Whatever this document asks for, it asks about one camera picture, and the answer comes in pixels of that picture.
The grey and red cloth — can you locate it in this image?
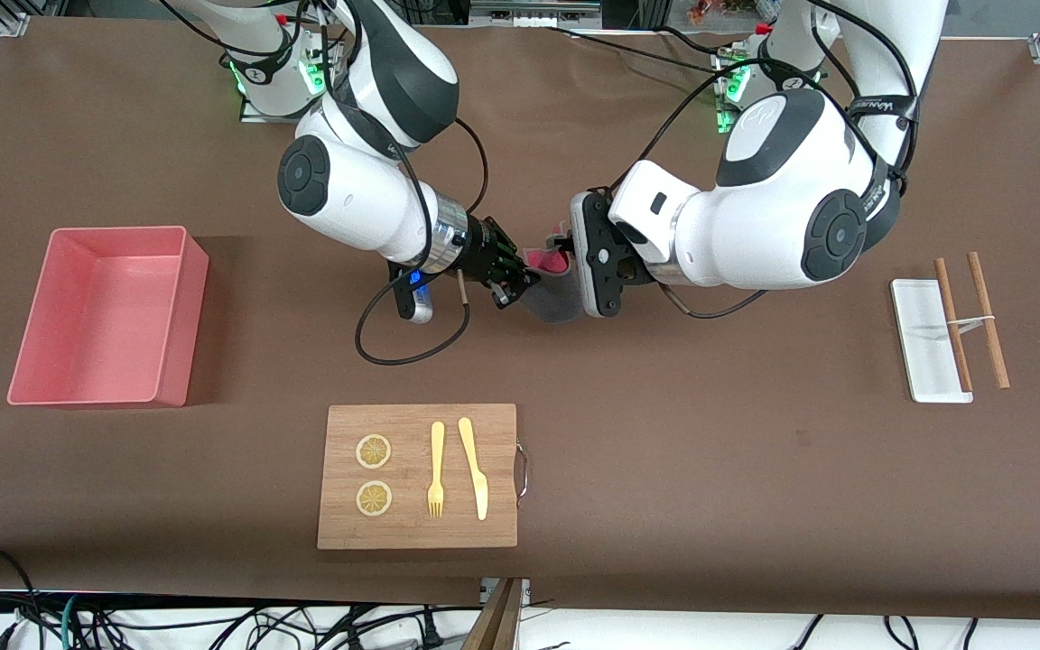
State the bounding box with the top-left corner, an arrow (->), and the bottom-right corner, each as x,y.
520,233 -> 586,325

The yellow plastic fork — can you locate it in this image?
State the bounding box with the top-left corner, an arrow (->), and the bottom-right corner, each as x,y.
427,422 -> 446,519

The yellow plastic knife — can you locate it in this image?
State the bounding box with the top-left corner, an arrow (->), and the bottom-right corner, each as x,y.
458,417 -> 489,522

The grey metal device box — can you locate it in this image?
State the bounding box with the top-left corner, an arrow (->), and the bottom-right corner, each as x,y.
469,0 -> 604,29

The brown table cover sheet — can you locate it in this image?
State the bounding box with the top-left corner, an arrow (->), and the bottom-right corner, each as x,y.
0,16 -> 1040,622

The orange red small object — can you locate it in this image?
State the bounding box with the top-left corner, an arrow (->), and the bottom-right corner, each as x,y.
687,0 -> 760,25

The wooden cutting board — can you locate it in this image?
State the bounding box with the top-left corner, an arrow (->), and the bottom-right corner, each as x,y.
317,404 -> 530,551

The white rectangular tray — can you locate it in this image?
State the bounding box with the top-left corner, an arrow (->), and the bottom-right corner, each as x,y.
890,279 -> 974,404

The pink plastic bin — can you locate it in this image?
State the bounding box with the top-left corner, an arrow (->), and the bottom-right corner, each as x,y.
7,226 -> 210,409

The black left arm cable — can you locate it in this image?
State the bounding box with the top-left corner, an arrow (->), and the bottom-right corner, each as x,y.
610,0 -> 923,319

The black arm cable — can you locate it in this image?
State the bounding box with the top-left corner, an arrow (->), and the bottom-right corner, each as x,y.
303,0 -> 490,367
610,0 -> 923,319

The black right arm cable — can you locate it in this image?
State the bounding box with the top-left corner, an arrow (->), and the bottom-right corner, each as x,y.
303,0 -> 490,367

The black cable across table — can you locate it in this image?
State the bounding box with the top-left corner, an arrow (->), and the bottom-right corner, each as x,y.
543,25 -> 742,80

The small metal bracket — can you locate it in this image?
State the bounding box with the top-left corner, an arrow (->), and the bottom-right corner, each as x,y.
480,578 -> 532,608

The wooden post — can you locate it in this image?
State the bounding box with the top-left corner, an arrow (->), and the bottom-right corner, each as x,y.
461,578 -> 524,650

